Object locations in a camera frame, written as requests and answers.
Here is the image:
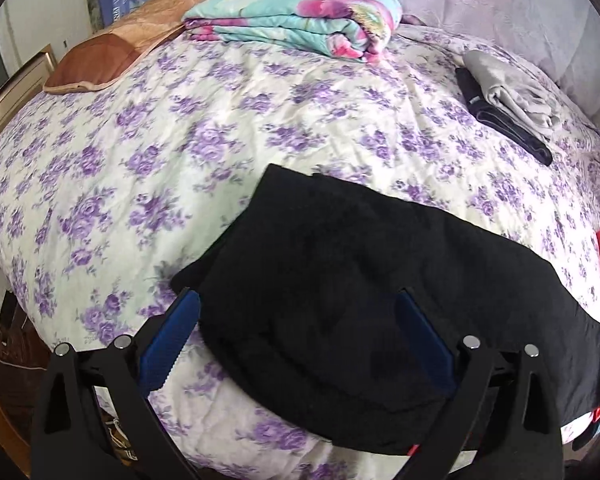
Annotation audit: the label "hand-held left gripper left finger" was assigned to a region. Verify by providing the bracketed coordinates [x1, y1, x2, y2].
[30, 287, 202, 480]

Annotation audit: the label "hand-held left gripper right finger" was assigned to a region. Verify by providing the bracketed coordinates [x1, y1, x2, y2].
[397, 287, 567, 480]

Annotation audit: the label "black pants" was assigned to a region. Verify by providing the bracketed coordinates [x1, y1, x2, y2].
[172, 164, 600, 456]

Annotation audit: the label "purple floral bedspread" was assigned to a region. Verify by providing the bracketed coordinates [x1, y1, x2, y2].
[0, 25, 600, 480]

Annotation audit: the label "black garment with white stripe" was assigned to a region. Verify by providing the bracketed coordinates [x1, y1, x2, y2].
[455, 67, 554, 166]

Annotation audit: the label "grey folded garment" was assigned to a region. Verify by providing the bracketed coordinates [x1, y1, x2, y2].
[462, 50, 564, 137]

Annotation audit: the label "brown pillow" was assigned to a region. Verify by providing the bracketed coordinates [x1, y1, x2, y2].
[42, 0, 227, 95]

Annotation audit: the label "folded floral blanket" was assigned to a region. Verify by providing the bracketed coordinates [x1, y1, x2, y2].
[182, 0, 404, 64]

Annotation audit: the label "wooden bed frame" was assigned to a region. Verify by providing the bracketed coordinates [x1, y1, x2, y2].
[0, 255, 42, 477]

